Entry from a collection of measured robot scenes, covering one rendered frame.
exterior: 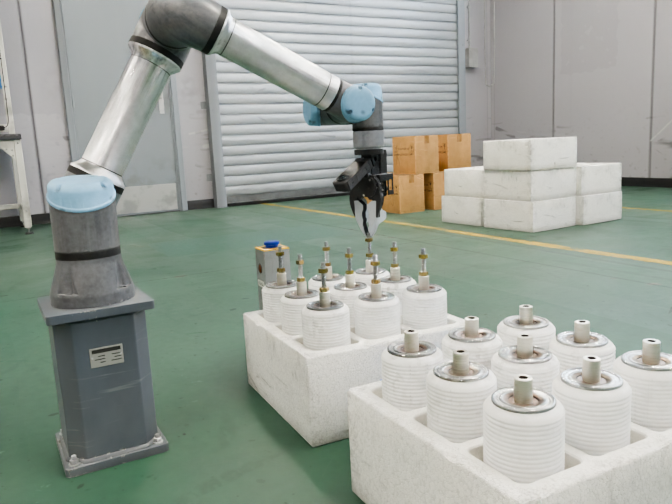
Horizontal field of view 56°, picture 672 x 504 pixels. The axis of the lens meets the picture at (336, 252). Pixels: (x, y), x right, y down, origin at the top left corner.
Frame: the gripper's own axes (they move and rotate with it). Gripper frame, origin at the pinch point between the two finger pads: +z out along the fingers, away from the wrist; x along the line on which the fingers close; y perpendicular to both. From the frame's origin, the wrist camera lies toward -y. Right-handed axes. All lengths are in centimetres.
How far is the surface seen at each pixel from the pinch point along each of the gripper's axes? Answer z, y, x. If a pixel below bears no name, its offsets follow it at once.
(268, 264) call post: 7.5, -12.9, 21.8
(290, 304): 11.1, -30.6, -1.0
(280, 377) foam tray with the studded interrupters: 25.9, -34.6, -0.6
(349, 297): 11.4, -19.1, -8.0
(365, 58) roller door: -111, 463, 318
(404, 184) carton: 13, 299, 172
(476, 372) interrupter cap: 10, -50, -52
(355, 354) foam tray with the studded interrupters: 18.5, -32.4, -18.8
